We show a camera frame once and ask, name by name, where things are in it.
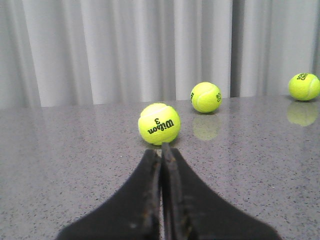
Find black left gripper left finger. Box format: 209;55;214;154
57;149;161;240

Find centre yellow tennis ball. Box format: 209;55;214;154
288;72;320;101

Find Roland Garros tennis ball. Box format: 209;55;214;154
190;82;222;113

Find Wilson 3 tennis ball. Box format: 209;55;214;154
138;103;181;146

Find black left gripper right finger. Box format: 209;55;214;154
161;143;281;240

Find grey pleated curtain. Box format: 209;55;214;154
0;0;320;109

